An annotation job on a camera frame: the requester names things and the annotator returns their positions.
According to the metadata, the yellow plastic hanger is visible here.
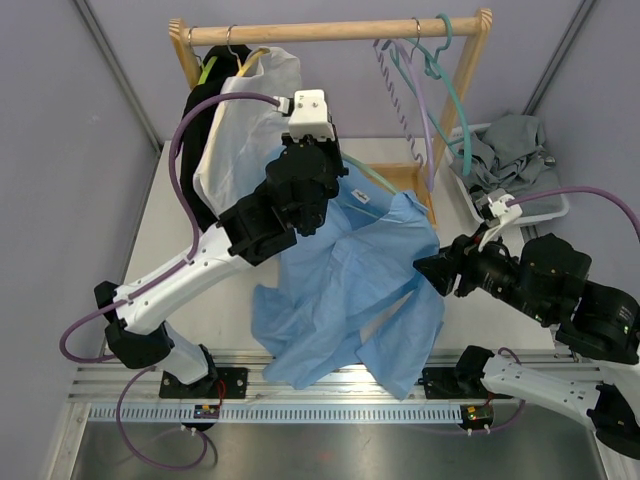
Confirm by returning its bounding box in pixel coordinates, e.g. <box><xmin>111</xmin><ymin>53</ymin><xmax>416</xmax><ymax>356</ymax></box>
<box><xmin>226</xmin><ymin>24</ymin><xmax>267</xmax><ymax>78</ymax></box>

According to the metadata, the black shirt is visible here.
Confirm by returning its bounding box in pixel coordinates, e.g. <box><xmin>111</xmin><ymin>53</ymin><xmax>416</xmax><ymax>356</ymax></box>
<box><xmin>179</xmin><ymin>45</ymin><xmax>251</xmax><ymax>232</ymax></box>

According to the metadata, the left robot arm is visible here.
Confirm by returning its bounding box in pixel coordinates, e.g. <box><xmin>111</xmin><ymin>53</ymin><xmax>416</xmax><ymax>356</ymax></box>
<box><xmin>94</xmin><ymin>119</ymin><xmax>348</xmax><ymax>398</ymax></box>

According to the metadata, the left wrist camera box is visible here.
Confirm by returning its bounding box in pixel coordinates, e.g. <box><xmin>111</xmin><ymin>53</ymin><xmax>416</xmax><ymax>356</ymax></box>
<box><xmin>288</xmin><ymin>89</ymin><xmax>336</xmax><ymax>143</ymax></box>

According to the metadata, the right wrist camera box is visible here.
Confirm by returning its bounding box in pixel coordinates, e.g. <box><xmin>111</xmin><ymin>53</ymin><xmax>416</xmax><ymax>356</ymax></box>
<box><xmin>475</xmin><ymin>189</ymin><xmax>522</xmax><ymax>251</ymax></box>

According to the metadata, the green plastic hanger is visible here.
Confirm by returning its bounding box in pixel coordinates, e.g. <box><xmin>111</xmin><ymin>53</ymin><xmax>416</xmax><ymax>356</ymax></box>
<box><xmin>187</xmin><ymin>27</ymin><xmax>218</xmax><ymax>89</ymax></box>

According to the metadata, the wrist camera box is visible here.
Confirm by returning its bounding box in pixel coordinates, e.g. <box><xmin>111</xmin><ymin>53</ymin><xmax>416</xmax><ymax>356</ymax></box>
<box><xmin>288</xmin><ymin>89</ymin><xmax>336</xmax><ymax>143</ymax></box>
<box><xmin>475</xmin><ymin>189</ymin><xmax>522</xmax><ymax>251</ymax></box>

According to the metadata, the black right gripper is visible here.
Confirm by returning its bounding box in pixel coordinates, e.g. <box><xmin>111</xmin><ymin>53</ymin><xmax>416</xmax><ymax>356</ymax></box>
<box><xmin>412</xmin><ymin>219</ymin><xmax>553</xmax><ymax>322</ymax></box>

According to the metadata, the grey shirt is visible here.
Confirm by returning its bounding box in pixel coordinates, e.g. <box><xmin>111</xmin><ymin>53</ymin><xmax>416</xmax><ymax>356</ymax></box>
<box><xmin>449</xmin><ymin>114</ymin><xmax>560</xmax><ymax>201</ymax></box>

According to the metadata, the white slotted cable duct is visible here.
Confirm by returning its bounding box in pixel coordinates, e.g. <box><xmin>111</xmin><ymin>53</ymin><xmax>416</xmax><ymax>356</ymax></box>
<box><xmin>89</xmin><ymin>403</ymin><xmax>462</xmax><ymax>424</ymax></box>

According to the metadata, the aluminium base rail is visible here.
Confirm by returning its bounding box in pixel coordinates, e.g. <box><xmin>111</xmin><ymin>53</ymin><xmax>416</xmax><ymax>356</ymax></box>
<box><xmin>67</xmin><ymin>349</ymin><xmax>611</xmax><ymax>404</ymax></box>

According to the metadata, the white shirt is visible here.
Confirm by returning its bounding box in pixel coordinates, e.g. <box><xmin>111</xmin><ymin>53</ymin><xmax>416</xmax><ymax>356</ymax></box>
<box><xmin>193</xmin><ymin>47</ymin><xmax>301</xmax><ymax>218</ymax></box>

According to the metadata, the purple plastic hanger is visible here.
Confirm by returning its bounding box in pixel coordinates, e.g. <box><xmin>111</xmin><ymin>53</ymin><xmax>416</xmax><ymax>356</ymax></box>
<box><xmin>372</xmin><ymin>17</ymin><xmax>436</xmax><ymax>193</ymax></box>

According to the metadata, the teal plastic hanger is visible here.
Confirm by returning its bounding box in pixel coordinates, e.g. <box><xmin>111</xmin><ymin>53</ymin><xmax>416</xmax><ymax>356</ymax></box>
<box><xmin>407</xmin><ymin>13</ymin><xmax>473</xmax><ymax>176</ymax></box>

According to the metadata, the wooden clothes rack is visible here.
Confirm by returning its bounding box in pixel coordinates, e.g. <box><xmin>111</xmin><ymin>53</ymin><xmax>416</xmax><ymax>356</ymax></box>
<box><xmin>168</xmin><ymin>7</ymin><xmax>493</xmax><ymax>231</ymax></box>

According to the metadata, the blue shirt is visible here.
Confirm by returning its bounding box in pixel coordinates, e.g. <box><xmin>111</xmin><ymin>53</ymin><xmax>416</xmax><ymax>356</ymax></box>
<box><xmin>251</xmin><ymin>167</ymin><xmax>444</xmax><ymax>400</ymax></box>

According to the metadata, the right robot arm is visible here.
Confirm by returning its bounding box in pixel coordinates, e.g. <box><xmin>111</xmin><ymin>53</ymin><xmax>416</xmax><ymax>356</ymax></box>
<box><xmin>413</xmin><ymin>234</ymin><xmax>639</xmax><ymax>459</ymax></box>

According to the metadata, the white plastic basket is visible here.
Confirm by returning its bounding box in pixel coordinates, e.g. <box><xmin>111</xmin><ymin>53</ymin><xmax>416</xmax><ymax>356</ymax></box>
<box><xmin>444</xmin><ymin>126</ymin><xmax>570</xmax><ymax>227</ymax></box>

